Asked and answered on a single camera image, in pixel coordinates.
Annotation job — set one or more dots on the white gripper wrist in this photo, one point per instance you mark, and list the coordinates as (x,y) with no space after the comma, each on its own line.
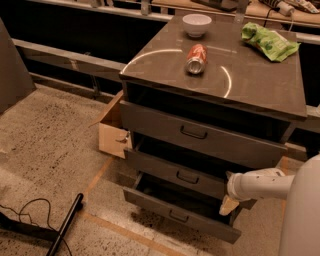
(234,187)

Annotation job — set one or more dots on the grey drawer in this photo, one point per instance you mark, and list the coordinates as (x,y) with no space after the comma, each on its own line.
(180,213)
(206,139)
(179,176)

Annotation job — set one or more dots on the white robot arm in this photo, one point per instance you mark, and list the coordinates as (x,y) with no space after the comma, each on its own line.
(300,235)

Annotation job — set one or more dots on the grey bottom drawer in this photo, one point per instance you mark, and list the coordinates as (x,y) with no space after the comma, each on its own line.
(180,213)

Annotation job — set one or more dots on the grey metal drawer cabinet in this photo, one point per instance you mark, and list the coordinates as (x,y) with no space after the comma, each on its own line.
(240,89)

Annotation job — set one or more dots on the grey top drawer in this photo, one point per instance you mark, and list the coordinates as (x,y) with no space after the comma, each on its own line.
(206,139)

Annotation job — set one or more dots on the brown cardboard box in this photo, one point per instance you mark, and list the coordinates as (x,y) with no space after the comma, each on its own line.
(113,138)

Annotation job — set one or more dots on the red soda can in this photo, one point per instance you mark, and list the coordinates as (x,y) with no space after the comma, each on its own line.
(196,59)

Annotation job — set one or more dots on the green chip bag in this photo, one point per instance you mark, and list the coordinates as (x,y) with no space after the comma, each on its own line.
(273,45)

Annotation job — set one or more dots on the black pole on floor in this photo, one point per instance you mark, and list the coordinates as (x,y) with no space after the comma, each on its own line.
(76,206)

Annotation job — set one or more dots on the white ceramic bowl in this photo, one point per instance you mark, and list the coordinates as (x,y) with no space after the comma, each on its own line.
(196,25)

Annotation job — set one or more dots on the white power adapter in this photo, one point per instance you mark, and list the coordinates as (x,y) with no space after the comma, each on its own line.
(285,9)

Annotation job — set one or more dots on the grey panel at left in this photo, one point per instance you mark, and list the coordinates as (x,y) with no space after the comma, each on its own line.
(15,80)

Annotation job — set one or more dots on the grey metal rail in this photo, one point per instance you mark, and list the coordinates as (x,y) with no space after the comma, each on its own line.
(82,63)

